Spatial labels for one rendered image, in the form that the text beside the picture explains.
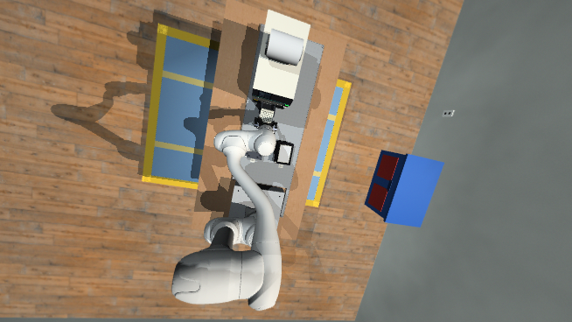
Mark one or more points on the white cylinder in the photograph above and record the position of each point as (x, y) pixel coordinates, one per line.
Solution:
(284, 47)

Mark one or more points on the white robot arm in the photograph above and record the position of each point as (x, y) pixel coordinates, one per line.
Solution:
(219, 274)

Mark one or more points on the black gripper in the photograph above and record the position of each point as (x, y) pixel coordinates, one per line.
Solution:
(258, 120)

